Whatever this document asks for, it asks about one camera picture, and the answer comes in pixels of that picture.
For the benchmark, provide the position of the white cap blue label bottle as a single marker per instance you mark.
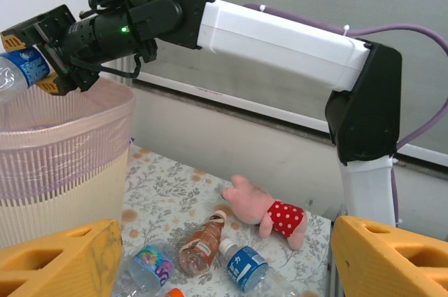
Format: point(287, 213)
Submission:
point(245, 267)

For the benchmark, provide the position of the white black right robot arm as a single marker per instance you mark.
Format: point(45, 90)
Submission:
point(280, 45)

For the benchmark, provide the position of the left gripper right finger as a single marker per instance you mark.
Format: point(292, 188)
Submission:
point(385, 269)

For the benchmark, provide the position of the beige bin pink bag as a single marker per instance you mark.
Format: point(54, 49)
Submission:
point(52, 188)

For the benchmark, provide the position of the clear bottle colourful label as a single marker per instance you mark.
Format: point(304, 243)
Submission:
point(154, 262)

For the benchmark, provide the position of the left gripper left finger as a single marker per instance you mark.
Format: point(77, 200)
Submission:
point(52, 269)

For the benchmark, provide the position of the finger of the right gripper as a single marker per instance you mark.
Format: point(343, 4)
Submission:
point(14, 40)
point(52, 84)

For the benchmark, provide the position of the orange cap orange label bottle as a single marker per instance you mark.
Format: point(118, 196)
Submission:
point(174, 293)

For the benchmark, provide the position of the brown tea bottle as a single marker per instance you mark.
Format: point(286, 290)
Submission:
point(203, 244)

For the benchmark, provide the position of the pink pig plush toy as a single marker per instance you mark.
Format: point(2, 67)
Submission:
point(252, 202)

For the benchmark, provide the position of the floral table mat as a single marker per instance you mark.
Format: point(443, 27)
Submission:
point(168, 185)

